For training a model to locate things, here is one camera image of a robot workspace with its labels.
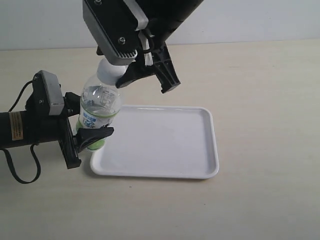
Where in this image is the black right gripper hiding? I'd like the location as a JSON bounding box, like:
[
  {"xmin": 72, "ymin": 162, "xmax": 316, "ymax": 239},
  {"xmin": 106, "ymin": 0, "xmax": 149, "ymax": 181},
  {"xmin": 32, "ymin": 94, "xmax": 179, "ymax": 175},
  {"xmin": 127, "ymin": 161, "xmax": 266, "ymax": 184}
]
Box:
[{"xmin": 96, "ymin": 43, "xmax": 181, "ymax": 94}]

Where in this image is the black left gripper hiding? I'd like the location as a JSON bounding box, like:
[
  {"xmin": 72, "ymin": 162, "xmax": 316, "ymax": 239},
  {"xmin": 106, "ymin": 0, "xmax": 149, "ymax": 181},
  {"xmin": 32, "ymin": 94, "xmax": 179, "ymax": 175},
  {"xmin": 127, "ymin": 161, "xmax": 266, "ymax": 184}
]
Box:
[{"xmin": 35, "ymin": 92, "xmax": 114, "ymax": 169}]

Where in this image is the white bottle cap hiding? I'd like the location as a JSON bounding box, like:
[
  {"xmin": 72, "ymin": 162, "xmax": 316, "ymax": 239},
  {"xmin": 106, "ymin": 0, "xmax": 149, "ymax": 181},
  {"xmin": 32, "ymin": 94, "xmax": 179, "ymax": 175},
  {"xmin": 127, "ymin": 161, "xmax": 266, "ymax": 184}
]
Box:
[{"xmin": 96, "ymin": 58, "xmax": 128, "ymax": 86}]

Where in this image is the clear plastic lime drink bottle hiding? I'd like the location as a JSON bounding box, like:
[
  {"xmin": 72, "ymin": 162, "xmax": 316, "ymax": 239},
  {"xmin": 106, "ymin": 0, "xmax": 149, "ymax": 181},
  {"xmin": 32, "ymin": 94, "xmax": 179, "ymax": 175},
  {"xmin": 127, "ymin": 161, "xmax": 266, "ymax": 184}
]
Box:
[{"xmin": 74, "ymin": 77, "xmax": 122, "ymax": 152}]

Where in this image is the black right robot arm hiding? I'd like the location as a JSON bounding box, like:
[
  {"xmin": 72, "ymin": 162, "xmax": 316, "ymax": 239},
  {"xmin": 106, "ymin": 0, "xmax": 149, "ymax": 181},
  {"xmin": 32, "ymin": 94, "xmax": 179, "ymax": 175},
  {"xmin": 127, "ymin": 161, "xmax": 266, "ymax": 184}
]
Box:
[{"xmin": 82, "ymin": 0, "xmax": 202, "ymax": 93}]

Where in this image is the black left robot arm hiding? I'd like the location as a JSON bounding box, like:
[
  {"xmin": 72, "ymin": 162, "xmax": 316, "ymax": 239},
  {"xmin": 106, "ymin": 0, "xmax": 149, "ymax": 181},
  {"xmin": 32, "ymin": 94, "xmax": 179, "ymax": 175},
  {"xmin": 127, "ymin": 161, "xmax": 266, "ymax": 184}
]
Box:
[{"xmin": 0, "ymin": 92, "xmax": 114, "ymax": 169}]

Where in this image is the white zip tie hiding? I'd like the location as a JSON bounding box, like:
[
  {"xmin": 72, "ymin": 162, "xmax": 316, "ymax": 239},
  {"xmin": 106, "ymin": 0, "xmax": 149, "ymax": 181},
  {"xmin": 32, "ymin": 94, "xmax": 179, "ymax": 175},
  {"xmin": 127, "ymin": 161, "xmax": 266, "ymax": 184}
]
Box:
[{"xmin": 138, "ymin": 30, "xmax": 154, "ymax": 66}]

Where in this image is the white rectangular plastic tray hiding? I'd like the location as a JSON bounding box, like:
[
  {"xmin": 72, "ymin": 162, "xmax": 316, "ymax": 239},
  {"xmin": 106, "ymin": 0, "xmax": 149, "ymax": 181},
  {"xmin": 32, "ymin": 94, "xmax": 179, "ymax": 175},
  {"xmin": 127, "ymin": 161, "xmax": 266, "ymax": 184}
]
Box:
[{"xmin": 90, "ymin": 105, "xmax": 220, "ymax": 180}]

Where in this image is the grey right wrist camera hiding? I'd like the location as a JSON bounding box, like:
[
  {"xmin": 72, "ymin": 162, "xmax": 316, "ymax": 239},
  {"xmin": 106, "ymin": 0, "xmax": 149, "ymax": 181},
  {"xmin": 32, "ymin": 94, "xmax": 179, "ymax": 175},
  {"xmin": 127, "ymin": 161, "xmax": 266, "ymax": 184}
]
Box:
[{"xmin": 82, "ymin": 0, "xmax": 149, "ymax": 66}]

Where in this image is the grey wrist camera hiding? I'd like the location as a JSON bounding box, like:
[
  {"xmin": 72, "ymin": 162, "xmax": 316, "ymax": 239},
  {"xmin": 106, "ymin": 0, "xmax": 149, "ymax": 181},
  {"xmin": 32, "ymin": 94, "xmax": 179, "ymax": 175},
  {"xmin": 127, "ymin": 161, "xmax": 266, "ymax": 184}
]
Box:
[
  {"xmin": 25, "ymin": 70, "xmax": 65, "ymax": 118},
  {"xmin": 82, "ymin": 0, "xmax": 149, "ymax": 66}
]

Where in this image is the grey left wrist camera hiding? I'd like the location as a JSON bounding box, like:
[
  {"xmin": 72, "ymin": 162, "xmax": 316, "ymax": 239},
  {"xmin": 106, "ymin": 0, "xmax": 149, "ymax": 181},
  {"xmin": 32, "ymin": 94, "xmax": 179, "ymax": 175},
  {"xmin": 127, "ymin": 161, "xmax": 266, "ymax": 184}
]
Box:
[{"xmin": 25, "ymin": 70, "xmax": 65, "ymax": 118}]

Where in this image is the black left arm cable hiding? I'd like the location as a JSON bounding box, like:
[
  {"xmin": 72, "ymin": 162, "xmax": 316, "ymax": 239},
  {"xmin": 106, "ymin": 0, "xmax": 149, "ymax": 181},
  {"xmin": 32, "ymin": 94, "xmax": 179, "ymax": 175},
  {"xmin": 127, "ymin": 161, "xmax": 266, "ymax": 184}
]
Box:
[{"xmin": 0, "ymin": 80, "xmax": 42, "ymax": 184}]

